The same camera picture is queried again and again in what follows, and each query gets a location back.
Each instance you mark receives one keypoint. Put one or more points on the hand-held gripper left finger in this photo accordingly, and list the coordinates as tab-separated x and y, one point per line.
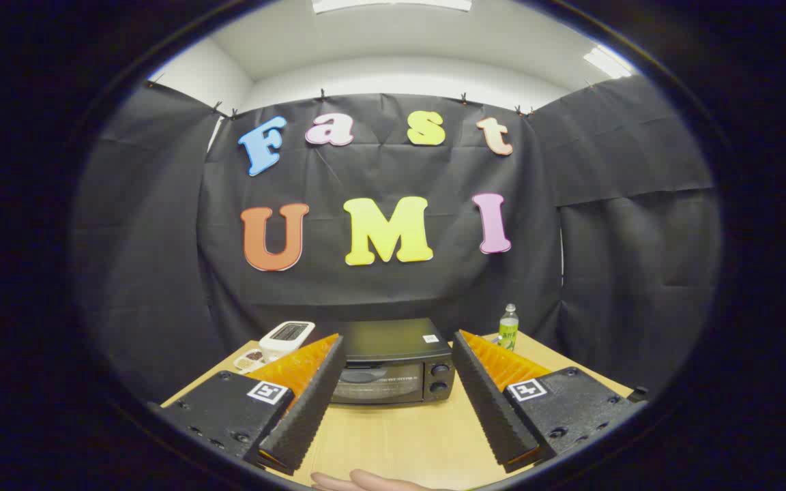
311	402

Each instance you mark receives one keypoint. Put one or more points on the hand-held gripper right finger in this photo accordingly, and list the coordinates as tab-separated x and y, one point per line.
492	409

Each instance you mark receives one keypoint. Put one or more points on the black toaster oven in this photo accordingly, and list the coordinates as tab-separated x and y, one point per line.
393	341

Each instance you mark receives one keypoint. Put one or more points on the white pop-up toaster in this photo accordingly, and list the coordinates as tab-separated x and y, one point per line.
287	334

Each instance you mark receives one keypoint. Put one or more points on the small white snack dish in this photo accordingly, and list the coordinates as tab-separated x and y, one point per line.
251	358

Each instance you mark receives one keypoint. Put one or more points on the green drink bottle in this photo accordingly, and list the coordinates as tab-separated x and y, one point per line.
507	331

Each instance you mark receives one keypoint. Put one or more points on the black backdrop cloth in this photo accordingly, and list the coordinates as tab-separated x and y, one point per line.
379	293

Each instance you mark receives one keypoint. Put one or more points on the ceiling light panel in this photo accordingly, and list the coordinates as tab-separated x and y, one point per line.
393	5
608	63

